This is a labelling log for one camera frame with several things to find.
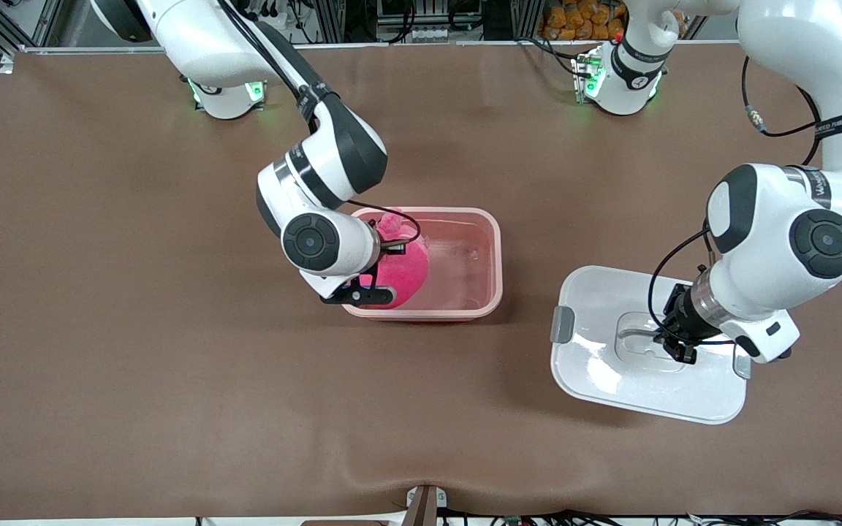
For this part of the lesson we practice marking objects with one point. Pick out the grey lid latch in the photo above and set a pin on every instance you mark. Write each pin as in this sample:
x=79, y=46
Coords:
x=741, y=367
x=562, y=325

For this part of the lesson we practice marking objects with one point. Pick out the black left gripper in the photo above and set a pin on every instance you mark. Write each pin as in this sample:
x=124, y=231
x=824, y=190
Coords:
x=679, y=320

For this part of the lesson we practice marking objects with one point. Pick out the pink plush toy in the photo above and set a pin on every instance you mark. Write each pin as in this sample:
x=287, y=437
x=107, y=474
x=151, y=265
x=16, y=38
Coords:
x=403, y=274

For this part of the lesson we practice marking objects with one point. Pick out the white multi-socket strip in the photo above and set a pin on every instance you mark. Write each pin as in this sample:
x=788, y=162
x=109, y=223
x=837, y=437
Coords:
x=428, y=33

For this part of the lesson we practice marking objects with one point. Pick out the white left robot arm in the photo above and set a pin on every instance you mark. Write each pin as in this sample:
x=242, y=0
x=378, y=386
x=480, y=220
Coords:
x=757, y=241

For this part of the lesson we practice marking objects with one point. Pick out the brown table mat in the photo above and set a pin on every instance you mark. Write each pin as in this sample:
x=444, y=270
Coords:
x=172, y=402

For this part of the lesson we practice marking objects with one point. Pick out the white power strip with plugs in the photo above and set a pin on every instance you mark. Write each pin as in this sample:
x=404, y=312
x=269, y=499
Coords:
x=278, y=13

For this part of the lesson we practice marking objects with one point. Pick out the pink plastic storage box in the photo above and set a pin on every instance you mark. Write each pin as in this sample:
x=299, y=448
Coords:
x=465, y=270

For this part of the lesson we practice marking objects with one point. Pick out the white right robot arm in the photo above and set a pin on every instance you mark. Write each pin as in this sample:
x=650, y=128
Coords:
x=194, y=44

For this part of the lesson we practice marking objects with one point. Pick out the orange packaged goods pile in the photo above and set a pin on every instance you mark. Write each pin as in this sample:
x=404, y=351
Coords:
x=582, y=22

